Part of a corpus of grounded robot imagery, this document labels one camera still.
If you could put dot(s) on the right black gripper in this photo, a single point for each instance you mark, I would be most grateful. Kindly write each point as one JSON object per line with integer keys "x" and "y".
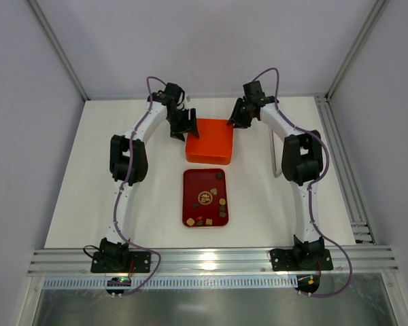
{"x": 243, "y": 114}

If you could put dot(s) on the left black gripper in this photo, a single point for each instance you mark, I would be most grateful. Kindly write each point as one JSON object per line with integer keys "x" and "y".
{"x": 182, "y": 123}

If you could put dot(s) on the orange box lid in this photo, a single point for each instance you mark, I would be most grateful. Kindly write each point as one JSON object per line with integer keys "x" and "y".
{"x": 214, "y": 145}

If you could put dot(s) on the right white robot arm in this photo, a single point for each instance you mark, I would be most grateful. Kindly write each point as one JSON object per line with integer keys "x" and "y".
{"x": 302, "y": 164}

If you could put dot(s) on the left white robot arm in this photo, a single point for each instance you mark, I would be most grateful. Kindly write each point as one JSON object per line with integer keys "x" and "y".
{"x": 128, "y": 164}

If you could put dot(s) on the red lacquer tray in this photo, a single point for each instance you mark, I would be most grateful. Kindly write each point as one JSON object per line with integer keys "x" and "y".
{"x": 198, "y": 201}

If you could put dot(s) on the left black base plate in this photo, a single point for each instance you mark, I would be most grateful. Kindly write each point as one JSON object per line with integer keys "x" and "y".
{"x": 110, "y": 257}

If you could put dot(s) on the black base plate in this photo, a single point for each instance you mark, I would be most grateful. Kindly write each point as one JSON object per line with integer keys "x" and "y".
{"x": 110, "y": 257}
{"x": 288, "y": 260}

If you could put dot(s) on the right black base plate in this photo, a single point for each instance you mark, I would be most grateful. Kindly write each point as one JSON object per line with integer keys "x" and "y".
{"x": 288, "y": 260}

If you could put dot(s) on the aluminium mounting rail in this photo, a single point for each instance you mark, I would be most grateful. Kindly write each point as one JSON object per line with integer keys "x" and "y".
{"x": 364, "y": 258}

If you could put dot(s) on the slotted cable duct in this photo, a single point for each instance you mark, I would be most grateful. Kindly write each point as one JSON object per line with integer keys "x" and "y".
{"x": 176, "y": 282}

